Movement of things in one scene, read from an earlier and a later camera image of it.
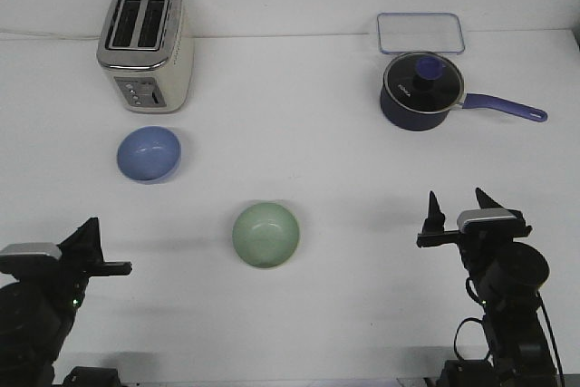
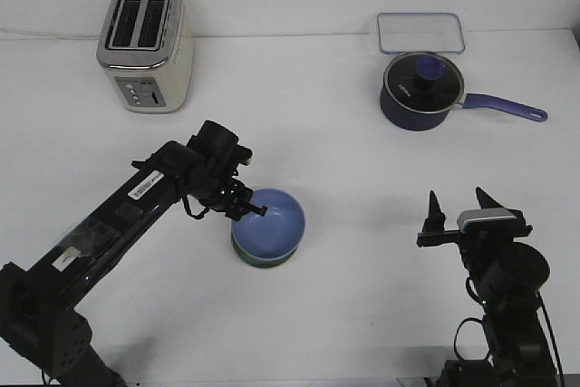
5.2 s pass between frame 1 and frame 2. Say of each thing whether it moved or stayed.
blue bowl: moved
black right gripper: stayed
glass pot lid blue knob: stayed
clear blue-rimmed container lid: stayed
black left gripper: moved
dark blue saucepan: stayed
